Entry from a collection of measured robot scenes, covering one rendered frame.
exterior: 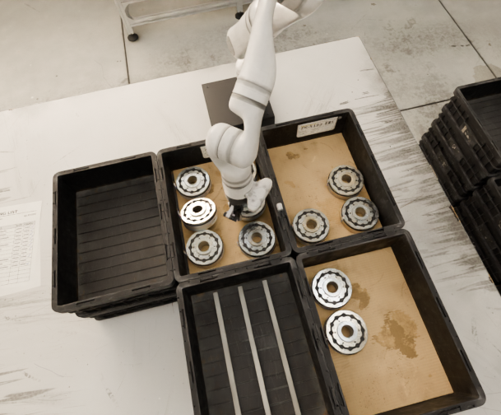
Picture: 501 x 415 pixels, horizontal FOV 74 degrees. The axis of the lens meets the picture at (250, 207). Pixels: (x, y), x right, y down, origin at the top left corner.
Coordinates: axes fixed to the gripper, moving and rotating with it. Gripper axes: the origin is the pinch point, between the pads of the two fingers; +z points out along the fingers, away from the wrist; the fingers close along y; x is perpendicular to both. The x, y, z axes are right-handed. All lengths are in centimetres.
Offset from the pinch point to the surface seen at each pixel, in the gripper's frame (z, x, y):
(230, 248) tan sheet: 4.5, 1.9, 10.4
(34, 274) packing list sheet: 17, -52, 46
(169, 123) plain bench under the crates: 17, -48, -24
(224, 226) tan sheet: 4.4, -3.1, 5.4
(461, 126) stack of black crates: 37, 54, -94
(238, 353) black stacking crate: 4.8, 17.8, 32.8
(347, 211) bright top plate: 1.4, 26.1, -14.3
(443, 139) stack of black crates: 50, 52, -96
